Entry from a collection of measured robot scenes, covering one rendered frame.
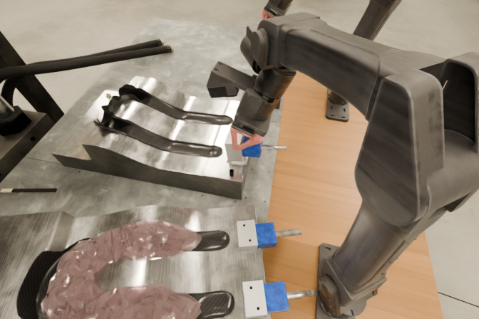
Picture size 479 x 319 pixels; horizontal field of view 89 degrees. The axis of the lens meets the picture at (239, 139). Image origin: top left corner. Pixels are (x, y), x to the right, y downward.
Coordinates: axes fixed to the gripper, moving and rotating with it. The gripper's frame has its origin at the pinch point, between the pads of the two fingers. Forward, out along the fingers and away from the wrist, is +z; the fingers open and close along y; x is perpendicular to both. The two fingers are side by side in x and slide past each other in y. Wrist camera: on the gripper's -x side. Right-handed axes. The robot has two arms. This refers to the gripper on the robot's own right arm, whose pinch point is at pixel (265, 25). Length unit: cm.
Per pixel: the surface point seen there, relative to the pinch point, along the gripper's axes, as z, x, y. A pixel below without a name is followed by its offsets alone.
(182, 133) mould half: 8, 0, 51
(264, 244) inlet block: -5, 26, 69
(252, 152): -7, 15, 54
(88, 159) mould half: 19, -16, 67
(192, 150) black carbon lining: 6, 4, 55
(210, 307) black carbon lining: -1, 22, 82
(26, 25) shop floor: 234, -233, -78
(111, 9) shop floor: 206, -180, -152
